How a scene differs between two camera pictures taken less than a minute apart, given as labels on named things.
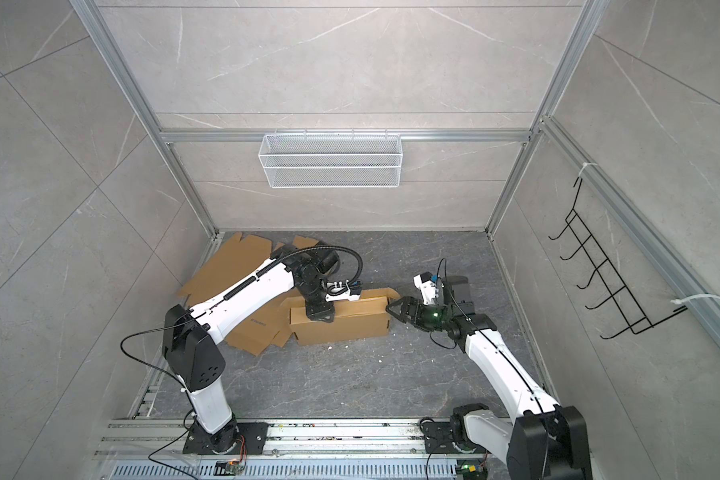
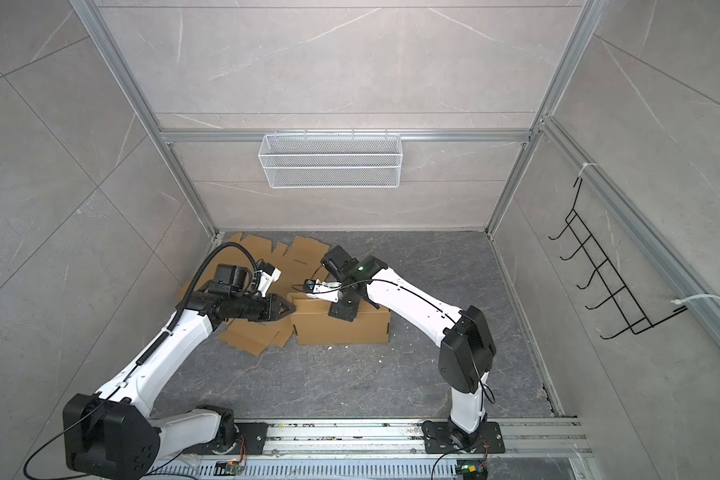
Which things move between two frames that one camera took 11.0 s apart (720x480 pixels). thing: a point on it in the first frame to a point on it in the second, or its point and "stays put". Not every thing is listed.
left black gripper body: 316,294 to 251,307
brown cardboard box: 369,317 stays put
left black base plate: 253,438 stays put
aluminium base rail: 163,437 stays put
